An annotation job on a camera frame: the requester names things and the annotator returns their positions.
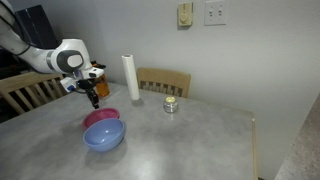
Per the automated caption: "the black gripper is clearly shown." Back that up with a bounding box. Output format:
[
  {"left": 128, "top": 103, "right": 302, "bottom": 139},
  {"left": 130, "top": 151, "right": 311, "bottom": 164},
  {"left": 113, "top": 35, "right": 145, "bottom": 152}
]
[{"left": 77, "top": 77, "right": 101, "bottom": 110}]

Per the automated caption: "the pink plastic plate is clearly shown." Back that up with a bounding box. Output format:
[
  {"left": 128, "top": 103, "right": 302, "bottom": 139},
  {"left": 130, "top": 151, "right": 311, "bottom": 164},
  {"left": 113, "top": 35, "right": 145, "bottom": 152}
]
[{"left": 82, "top": 107, "right": 121, "bottom": 130}]

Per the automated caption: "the blue plastic bowl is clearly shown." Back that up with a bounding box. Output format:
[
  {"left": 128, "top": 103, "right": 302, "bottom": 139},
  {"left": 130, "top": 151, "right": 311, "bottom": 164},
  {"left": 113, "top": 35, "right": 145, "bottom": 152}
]
[{"left": 82, "top": 118, "right": 127, "bottom": 153}]

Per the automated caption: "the orange water bottle black cap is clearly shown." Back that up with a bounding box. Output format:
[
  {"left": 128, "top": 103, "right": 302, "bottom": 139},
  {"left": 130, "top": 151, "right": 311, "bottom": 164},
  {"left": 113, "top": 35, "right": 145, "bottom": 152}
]
[{"left": 90, "top": 60, "right": 111, "bottom": 99}]

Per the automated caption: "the white paper towel roll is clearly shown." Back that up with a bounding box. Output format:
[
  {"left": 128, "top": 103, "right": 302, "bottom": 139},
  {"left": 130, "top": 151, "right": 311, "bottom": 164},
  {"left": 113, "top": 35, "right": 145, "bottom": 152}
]
[{"left": 121, "top": 53, "right": 141, "bottom": 102}]

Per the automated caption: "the glass jar candle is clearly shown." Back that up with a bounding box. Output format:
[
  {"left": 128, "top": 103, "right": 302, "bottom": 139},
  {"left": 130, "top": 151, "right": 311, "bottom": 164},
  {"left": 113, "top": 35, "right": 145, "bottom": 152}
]
[{"left": 162, "top": 96, "right": 179, "bottom": 114}]

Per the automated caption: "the black box cabinet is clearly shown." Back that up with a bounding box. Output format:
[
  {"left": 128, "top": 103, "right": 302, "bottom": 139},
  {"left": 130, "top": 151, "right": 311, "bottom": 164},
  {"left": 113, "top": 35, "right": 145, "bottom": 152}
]
[{"left": 14, "top": 4, "right": 59, "bottom": 50}]

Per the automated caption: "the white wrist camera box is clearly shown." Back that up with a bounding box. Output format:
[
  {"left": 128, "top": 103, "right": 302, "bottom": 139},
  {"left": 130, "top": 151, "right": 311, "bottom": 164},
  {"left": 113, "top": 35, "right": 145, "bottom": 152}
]
[{"left": 59, "top": 76, "right": 77, "bottom": 93}]

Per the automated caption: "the beige wall thermostat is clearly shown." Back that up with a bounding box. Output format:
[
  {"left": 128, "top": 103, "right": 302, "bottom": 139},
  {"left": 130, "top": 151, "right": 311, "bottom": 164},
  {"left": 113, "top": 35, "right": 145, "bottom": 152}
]
[{"left": 177, "top": 1, "right": 194, "bottom": 28}]

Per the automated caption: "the white light switch plate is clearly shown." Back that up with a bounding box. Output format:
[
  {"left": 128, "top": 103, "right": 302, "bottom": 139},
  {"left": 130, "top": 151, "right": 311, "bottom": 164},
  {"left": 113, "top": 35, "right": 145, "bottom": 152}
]
[{"left": 204, "top": 0, "right": 229, "bottom": 27}]

